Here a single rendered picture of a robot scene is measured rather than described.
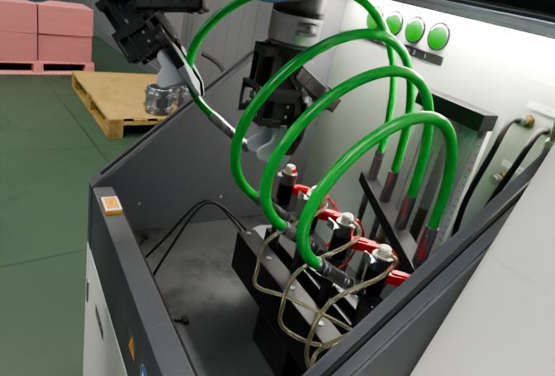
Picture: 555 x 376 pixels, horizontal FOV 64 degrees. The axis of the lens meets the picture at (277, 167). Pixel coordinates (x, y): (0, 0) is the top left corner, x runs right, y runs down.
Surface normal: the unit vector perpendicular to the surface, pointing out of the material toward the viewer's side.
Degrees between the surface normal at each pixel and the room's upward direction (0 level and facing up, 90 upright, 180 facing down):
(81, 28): 90
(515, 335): 76
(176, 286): 0
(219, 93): 90
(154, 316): 0
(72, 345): 0
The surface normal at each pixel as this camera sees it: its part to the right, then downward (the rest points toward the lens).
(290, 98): 0.49, 0.44
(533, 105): -0.85, 0.04
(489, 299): -0.78, -0.17
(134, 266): 0.20, -0.90
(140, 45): -0.05, 0.18
